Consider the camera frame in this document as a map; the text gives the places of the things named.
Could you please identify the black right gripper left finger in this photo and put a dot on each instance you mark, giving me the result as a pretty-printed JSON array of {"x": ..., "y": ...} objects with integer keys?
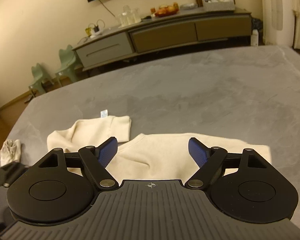
[{"x": 61, "y": 186}]

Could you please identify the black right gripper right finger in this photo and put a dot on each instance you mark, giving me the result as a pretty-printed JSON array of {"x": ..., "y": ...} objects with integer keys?
[{"x": 243, "y": 185}]

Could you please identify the cream white sweater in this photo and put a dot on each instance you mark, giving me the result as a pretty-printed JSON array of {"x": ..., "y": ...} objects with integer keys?
[{"x": 153, "y": 156}]

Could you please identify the small crumpled white cloth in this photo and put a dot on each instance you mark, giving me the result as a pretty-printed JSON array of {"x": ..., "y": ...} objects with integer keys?
[{"x": 10, "y": 152}]

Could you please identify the green plastic chair far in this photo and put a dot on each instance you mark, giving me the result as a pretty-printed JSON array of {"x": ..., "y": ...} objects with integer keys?
[{"x": 40, "y": 75}]

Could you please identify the green plastic chair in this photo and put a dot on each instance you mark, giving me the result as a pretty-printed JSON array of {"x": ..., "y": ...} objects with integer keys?
[
  {"x": 70, "y": 62},
  {"x": 40, "y": 75}
]

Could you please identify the green plastic chair near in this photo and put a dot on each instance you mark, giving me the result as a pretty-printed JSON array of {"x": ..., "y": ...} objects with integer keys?
[{"x": 70, "y": 62}]

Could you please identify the white bottle on floor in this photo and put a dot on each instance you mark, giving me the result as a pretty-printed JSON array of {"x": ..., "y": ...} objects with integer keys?
[{"x": 254, "y": 38}]

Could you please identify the long grey brown sideboard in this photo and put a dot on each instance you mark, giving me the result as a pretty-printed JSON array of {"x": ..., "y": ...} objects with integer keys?
[{"x": 185, "y": 28}]

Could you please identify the glass jug set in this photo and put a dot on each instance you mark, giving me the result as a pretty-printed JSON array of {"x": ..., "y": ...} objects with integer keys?
[{"x": 129, "y": 16}]

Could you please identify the grey storage basket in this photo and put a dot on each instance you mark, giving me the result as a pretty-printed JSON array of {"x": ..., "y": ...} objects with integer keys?
[{"x": 218, "y": 5}]

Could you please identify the white curtain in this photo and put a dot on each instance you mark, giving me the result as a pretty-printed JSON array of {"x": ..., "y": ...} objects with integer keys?
[{"x": 281, "y": 22}]

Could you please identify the fruit bowl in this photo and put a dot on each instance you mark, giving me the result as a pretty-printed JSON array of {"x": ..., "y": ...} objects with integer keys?
[{"x": 167, "y": 10}]

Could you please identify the small items with cables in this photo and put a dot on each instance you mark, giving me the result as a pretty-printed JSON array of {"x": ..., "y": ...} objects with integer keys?
[{"x": 94, "y": 29}]

